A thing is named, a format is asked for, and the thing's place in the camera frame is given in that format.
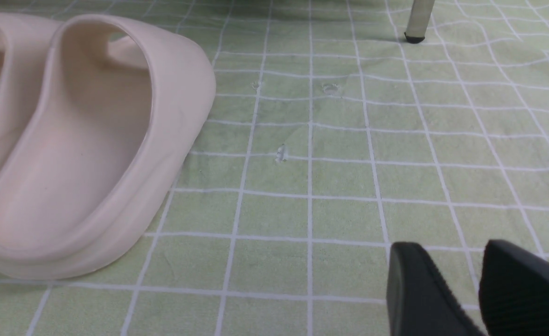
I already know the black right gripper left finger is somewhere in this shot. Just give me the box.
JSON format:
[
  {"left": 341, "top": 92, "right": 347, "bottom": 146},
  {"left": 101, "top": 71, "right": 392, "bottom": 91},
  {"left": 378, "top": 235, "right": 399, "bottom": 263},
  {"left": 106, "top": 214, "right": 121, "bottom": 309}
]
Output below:
[{"left": 386, "top": 242, "right": 484, "bottom": 336}]

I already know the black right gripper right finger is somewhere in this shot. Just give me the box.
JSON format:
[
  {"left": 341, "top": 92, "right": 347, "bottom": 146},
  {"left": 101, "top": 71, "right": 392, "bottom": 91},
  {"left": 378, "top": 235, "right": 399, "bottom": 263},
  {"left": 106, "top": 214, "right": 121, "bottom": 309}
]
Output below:
[{"left": 479, "top": 239, "right": 549, "bottom": 336}]

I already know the green checkered table cloth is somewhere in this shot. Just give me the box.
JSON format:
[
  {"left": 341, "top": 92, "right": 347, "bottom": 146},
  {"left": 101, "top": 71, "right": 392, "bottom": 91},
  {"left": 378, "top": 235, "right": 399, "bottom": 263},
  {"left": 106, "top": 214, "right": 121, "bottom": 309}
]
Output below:
[{"left": 0, "top": 0, "right": 549, "bottom": 336}]

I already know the cream foam slide left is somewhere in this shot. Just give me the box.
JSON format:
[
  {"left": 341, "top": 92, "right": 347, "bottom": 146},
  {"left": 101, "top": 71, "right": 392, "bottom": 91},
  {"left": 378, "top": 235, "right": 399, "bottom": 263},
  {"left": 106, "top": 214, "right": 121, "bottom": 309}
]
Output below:
[{"left": 0, "top": 12, "right": 61, "bottom": 170}]

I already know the silver metal shoe rack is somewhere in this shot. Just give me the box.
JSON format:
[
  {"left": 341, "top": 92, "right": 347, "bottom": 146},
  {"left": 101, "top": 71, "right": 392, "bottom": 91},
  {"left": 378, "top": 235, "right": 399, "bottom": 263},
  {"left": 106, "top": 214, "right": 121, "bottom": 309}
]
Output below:
[{"left": 404, "top": 0, "right": 436, "bottom": 44}]

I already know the cream foam slide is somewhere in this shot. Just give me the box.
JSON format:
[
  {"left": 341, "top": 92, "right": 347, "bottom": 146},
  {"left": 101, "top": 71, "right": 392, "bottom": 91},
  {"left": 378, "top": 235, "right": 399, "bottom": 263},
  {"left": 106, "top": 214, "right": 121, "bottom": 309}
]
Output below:
[
  {"left": 0, "top": 14, "right": 216, "bottom": 280},
  {"left": 0, "top": 12, "right": 61, "bottom": 170}
]

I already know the cream foam slide right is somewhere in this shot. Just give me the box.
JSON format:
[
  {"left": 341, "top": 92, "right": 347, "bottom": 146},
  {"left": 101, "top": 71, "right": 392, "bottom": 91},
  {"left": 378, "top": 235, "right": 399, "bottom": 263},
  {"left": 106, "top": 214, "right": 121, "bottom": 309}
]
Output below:
[{"left": 0, "top": 14, "right": 216, "bottom": 280}]

